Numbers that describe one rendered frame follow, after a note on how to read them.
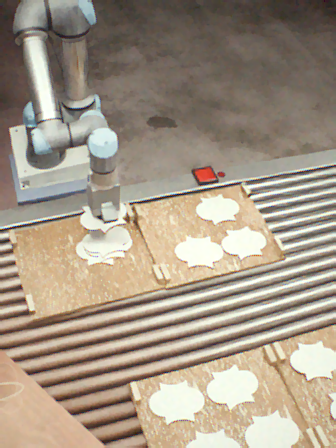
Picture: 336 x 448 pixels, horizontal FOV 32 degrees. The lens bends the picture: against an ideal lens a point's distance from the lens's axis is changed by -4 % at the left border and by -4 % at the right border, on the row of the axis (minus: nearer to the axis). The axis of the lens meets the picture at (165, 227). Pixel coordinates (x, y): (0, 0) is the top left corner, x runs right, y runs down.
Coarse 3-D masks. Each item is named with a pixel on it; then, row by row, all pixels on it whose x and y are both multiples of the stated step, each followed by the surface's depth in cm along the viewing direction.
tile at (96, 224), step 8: (88, 208) 182; (120, 208) 183; (88, 216) 180; (120, 216) 180; (88, 224) 177; (96, 224) 178; (104, 224) 178; (112, 224) 178; (120, 224) 179; (104, 232) 176
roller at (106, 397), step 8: (96, 392) 154; (104, 392) 154; (112, 392) 154; (120, 392) 154; (128, 392) 155; (64, 400) 152; (72, 400) 152; (80, 400) 152; (88, 400) 152; (96, 400) 152; (104, 400) 153; (112, 400) 154; (120, 400) 154; (64, 408) 150; (72, 408) 150; (80, 408) 151; (88, 408) 152
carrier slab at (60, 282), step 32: (64, 224) 192; (128, 224) 194; (32, 256) 182; (64, 256) 183; (128, 256) 185; (32, 288) 174; (64, 288) 175; (96, 288) 176; (128, 288) 176; (160, 288) 178; (32, 320) 167
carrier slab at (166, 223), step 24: (216, 192) 207; (240, 192) 208; (144, 216) 197; (168, 216) 198; (192, 216) 198; (240, 216) 200; (168, 240) 190; (216, 240) 192; (168, 264) 184; (216, 264) 185; (240, 264) 185; (264, 264) 187; (168, 288) 178
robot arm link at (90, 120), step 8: (88, 112) 169; (96, 112) 169; (80, 120) 166; (88, 120) 166; (96, 120) 166; (104, 120) 168; (72, 128) 164; (80, 128) 164; (88, 128) 164; (96, 128) 163; (72, 136) 164; (80, 136) 164; (80, 144) 166
